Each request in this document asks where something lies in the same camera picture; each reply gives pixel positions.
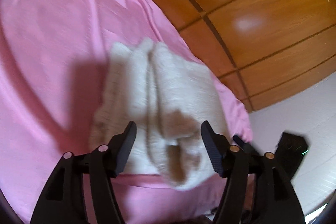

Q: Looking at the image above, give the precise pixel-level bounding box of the wooden wardrobe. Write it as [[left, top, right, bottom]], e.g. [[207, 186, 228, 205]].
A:
[[152, 0, 335, 111]]

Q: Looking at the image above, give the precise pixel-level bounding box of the white knitted sweater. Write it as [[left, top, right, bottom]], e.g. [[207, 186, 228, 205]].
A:
[[89, 39, 229, 190]]

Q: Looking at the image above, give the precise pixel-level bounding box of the pink bed sheet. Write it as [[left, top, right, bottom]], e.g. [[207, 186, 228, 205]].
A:
[[1, 0, 252, 223]]

